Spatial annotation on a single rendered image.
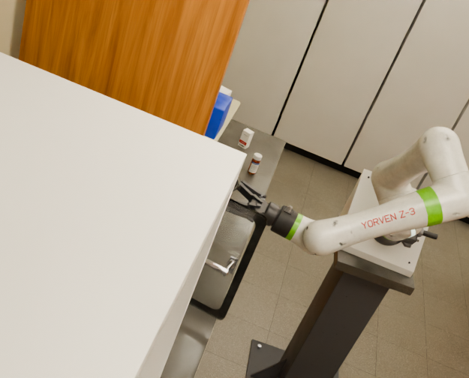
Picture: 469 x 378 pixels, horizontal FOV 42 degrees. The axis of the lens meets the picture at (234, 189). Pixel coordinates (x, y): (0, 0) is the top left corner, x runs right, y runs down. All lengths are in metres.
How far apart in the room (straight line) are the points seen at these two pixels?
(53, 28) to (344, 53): 3.37
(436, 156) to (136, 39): 0.95
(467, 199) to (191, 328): 0.89
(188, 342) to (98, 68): 0.82
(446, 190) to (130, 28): 1.01
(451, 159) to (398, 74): 2.85
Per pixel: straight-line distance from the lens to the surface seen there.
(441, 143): 1.90
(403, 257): 2.49
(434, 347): 3.88
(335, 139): 4.92
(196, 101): 1.45
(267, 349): 3.24
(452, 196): 1.88
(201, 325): 1.88
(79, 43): 1.51
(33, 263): 0.42
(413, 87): 4.75
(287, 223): 1.91
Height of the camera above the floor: 2.27
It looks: 32 degrees down
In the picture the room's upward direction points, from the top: 21 degrees clockwise
